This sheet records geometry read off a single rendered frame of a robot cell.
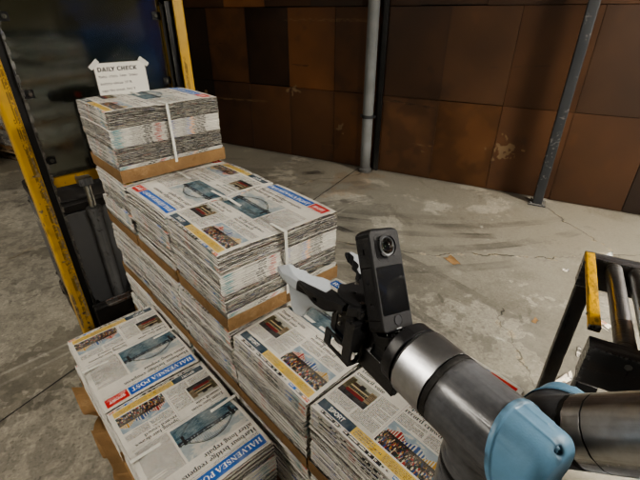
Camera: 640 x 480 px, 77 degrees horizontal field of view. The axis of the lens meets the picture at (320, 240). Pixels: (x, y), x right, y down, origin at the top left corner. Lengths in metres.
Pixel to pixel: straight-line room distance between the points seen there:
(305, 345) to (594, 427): 0.68
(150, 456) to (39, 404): 1.22
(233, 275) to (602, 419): 0.76
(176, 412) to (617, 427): 1.02
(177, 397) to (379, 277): 0.93
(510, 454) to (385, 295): 0.18
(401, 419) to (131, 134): 1.10
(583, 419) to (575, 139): 3.85
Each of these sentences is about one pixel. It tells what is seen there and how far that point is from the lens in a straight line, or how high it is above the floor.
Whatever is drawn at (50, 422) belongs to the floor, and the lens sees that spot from 2.23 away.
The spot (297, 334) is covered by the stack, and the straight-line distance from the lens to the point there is 1.05.
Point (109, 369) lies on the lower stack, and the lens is 1.43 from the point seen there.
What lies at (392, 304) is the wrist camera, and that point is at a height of 1.26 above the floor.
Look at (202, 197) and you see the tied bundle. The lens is 1.26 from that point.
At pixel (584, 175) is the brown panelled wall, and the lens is 4.35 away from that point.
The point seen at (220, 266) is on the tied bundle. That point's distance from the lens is 0.96.
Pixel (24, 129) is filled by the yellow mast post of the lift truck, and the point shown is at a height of 1.17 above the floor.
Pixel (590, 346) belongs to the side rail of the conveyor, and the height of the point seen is 0.80.
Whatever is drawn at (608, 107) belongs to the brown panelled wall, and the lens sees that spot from 4.22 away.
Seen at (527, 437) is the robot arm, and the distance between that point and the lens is 0.38.
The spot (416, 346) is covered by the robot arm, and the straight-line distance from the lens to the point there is 0.42.
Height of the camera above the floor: 1.54
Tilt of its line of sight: 29 degrees down
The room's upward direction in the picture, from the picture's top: straight up
